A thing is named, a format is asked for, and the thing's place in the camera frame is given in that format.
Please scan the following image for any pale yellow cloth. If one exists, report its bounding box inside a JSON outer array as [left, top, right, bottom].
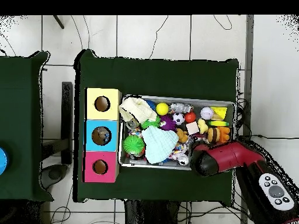
[[119, 95, 158, 124]]

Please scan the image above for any mint green cloth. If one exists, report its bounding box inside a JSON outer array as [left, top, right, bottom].
[[141, 125, 180, 165]]

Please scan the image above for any green fuzzy toy with eyes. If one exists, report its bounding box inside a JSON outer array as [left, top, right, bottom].
[[123, 134, 146, 156]]

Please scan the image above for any clear mesh bin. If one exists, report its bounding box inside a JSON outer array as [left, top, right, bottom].
[[119, 95, 237, 173]]

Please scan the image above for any wooden box with three holes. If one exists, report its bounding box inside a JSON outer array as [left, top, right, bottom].
[[83, 86, 123, 184]]

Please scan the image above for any small green spiky toy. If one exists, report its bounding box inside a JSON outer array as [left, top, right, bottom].
[[141, 116, 162, 131]]

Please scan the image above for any crushed silver can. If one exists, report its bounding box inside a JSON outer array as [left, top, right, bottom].
[[126, 117, 140, 131]]

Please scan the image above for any purple fuzzy toy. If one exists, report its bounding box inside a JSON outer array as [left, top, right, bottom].
[[159, 115, 178, 132]]

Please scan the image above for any yellow ball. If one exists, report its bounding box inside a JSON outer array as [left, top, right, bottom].
[[155, 102, 169, 116]]

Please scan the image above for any blue spiky ball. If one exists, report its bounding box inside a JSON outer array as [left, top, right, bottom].
[[144, 99, 157, 111]]

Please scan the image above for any small soccer ball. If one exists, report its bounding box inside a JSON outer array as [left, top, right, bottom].
[[172, 112, 186, 126]]

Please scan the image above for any orange plush toy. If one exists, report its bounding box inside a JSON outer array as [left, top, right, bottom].
[[176, 128, 190, 145]]

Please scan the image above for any silver robot toy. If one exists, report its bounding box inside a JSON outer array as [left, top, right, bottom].
[[169, 102, 193, 114]]

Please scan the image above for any white multicoloured printed packet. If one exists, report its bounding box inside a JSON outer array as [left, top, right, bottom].
[[169, 142, 190, 160]]

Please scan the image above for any small red ball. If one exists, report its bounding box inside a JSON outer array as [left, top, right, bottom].
[[185, 111, 197, 124]]

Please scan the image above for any small wooden block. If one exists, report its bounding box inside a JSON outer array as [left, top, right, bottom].
[[186, 122, 200, 136]]

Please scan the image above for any yellow duck toy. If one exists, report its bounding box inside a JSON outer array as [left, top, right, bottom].
[[197, 118, 209, 135]]

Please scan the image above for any white baseball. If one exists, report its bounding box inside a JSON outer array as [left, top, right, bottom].
[[200, 106, 214, 120]]

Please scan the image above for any toy hamburger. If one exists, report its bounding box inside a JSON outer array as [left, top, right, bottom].
[[207, 128, 221, 144]]

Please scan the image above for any yellow toy banana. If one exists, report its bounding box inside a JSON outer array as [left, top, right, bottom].
[[210, 121, 231, 128]]

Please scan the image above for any dark green side table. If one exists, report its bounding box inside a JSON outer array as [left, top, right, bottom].
[[0, 50, 53, 202]]

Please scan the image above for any blue round plate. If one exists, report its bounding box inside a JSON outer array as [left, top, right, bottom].
[[0, 146, 8, 176]]

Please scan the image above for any black floor cable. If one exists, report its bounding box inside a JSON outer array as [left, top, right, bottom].
[[235, 95, 299, 143]]

